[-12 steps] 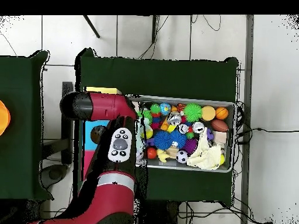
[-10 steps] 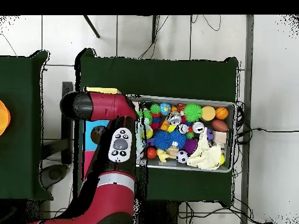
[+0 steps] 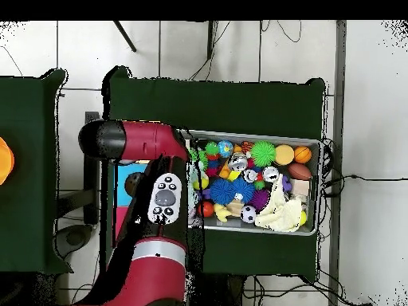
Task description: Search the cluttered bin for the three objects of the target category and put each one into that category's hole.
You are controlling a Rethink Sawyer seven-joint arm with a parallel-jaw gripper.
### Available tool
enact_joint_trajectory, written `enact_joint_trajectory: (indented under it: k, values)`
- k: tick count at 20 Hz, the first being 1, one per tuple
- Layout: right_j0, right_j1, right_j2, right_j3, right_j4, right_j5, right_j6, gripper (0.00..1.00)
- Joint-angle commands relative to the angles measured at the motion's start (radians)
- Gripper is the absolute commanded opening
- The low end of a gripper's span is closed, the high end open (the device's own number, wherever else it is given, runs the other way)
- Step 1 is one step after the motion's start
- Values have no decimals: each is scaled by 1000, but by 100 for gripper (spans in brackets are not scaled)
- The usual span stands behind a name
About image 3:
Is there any dark green tablecloth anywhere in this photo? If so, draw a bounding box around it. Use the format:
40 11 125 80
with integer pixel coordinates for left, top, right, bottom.
0 68 74 276
100 65 327 283

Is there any orange plastic object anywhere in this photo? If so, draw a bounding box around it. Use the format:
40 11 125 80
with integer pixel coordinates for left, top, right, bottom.
0 136 16 186

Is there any blue spiky ball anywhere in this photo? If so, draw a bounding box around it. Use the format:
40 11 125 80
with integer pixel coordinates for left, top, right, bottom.
209 177 237 206

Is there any red orange ball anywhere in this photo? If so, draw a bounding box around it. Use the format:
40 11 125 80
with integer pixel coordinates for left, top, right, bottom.
197 201 215 218

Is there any globe print ball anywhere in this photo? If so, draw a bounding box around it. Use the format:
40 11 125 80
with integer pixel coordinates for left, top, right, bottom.
217 139 234 159

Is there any wire mesh bin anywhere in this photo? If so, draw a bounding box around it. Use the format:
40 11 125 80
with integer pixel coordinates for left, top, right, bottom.
179 128 323 237

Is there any pale yellow knitted cloth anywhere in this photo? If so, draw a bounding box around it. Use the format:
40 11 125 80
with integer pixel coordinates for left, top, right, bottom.
254 173 308 233

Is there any rainbow spiky caterpillar toy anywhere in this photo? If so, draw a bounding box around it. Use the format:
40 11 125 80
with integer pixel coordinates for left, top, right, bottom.
203 141 221 178

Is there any black cable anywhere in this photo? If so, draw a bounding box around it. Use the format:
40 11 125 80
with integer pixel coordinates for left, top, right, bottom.
321 173 408 198

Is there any black tripod leg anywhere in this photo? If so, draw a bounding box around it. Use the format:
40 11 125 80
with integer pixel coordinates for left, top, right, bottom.
206 20 216 60
112 20 137 53

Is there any green spiky ball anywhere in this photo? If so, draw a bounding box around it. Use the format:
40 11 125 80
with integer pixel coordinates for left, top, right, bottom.
249 140 276 168

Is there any grey floor cable cover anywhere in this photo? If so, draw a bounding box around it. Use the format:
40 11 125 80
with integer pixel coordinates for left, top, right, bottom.
328 20 347 306

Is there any wooden box with three holes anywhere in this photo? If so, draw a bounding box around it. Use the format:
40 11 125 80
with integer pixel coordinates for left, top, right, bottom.
112 119 167 248

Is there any small soccer ball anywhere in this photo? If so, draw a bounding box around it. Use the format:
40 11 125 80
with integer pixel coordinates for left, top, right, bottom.
239 205 258 224

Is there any purple knobbly ball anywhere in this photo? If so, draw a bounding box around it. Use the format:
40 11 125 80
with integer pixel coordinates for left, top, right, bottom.
249 188 271 210

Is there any grey plastic foot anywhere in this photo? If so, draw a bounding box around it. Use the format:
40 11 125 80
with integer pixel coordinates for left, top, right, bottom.
53 224 94 260

